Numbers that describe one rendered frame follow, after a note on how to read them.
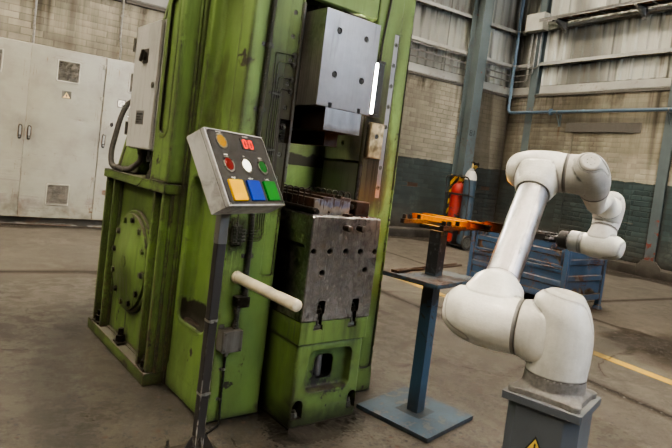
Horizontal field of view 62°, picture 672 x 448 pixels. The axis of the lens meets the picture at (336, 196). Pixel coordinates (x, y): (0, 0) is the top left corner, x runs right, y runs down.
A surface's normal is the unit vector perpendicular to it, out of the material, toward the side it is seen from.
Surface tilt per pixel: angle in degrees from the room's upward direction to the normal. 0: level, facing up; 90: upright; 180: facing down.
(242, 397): 90
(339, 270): 90
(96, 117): 90
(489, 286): 43
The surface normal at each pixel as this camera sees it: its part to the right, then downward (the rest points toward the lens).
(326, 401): 0.62, 0.11
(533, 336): -0.56, -0.07
